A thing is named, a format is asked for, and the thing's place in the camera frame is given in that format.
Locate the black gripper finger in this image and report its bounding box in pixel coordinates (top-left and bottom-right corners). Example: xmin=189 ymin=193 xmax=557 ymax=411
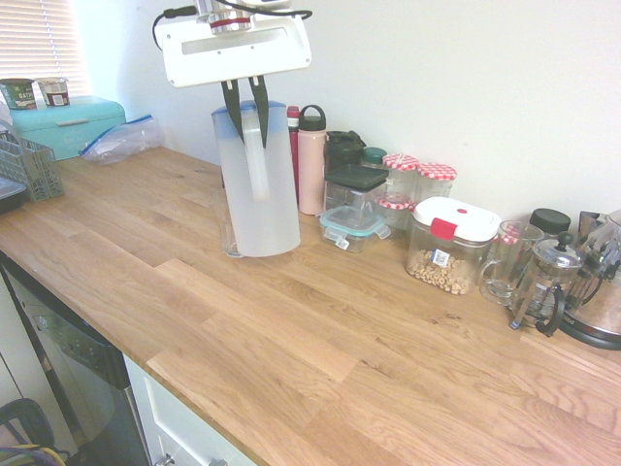
xmin=247 ymin=76 xmax=270 ymax=150
xmin=220 ymin=80 xmax=246 ymax=146

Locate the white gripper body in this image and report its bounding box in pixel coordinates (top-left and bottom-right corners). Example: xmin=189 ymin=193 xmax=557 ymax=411
xmin=158 ymin=13 xmax=312 ymax=89

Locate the translucent pitcher with blue lid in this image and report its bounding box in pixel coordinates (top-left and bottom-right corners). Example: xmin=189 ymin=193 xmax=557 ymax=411
xmin=211 ymin=99 xmax=302 ymax=258

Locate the red water bottle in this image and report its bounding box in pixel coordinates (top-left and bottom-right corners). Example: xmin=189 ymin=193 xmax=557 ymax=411
xmin=285 ymin=105 xmax=302 ymax=205

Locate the pink insulated bottle black cap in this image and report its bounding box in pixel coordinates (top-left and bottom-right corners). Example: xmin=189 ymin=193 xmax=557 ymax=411
xmin=296 ymin=104 xmax=328 ymax=216

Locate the clear zip plastic bag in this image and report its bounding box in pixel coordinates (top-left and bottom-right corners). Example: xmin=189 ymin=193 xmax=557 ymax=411
xmin=78 ymin=114 xmax=165 ymax=167

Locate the square container with black lid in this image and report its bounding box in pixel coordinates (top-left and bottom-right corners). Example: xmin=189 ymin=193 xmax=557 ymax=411
xmin=323 ymin=163 xmax=390 ymax=215

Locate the glass jar with green lid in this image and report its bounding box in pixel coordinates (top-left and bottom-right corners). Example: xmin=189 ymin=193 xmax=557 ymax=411
xmin=361 ymin=147 xmax=389 ymax=171

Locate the clear faceted glass tumbler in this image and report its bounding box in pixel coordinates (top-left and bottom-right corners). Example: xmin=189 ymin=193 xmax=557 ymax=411
xmin=220 ymin=220 xmax=244 ymax=258

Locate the glass container with teal lid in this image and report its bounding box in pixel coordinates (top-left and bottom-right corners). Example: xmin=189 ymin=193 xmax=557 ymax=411
xmin=318 ymin=205 xmax=392 ymax=254

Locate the jam jar red checked lid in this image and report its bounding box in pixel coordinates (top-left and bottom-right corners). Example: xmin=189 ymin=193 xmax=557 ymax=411
xmin=414 ymin=162 xmax=458 ymax=211
xmin=381 ymin=152 xmax=420 ymax=196
xmin=377 ymin=192 xmax=414 ymax=234
xmin=497 ymin=227 xmax=525 ymax=249

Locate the teal bread box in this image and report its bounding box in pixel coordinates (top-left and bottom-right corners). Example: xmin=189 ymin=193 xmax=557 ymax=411
xmin=9 ymin=94 xmax=128 ymax=162

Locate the white and maroon oatmeal cup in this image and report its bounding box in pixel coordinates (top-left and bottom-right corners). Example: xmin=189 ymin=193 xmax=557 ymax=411
xmin=36 ymin=76 xmax=70 ymax=108

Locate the grey cutlery basket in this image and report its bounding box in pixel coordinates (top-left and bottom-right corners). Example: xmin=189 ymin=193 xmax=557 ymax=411
xmin=0 ymin=130 xmax=66 ymax=203

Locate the white window blind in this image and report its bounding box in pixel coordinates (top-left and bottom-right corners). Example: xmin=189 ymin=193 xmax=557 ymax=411
xmin=0 ymin=0 xmax=93 ymax=98

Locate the green oatmeal cup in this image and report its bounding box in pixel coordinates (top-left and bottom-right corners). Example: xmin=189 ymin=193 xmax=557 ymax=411
xmin=0 ymin=78 xmax=37 ymax=112

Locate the cereal container with white lid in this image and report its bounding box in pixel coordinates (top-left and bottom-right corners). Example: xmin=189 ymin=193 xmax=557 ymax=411
xmin=406 ymin=196 xmax=503 ymax=297

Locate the black tray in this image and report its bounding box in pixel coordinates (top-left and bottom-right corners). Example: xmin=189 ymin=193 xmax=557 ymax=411
xmin=0 ymin=177 xmax=28 ymax=216

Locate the stainless steel dishwasher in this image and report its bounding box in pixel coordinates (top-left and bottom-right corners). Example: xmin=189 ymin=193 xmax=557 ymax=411
xmin=0 ymin=251 xmax=151 ymax=466

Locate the clear glass mug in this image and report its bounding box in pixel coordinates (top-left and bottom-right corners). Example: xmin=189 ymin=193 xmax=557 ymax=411
xmin=478 ymin=219 xmax=545 ymax=306

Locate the glass jar with black lid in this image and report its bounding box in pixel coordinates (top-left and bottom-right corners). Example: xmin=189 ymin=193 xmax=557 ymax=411
xmin=528 ymin=207 xmax=572 ymax=239

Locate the white cabinet drawer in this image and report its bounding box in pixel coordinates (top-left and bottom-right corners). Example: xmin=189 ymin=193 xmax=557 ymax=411
xmin=123 ymin=353 xmax=266 ymax=466

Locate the glass french press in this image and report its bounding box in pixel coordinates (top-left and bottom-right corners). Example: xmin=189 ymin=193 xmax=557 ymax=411
xmin=507 ymin=231 xmax=586 ymax=337

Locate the stainless steel toaster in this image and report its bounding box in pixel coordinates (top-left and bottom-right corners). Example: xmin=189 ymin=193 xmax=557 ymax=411
xmin=576 ymin=209 xmax=621 ymax=244

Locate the black chair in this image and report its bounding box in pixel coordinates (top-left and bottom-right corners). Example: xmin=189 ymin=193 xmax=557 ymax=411
xmin=0 ymin=397 xmax=72 ymax=466

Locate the stainless steel electric kettle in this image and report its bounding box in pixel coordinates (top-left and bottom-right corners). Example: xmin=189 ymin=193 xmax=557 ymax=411
xmin=557 ymin=227 xmax=621 ymax=350

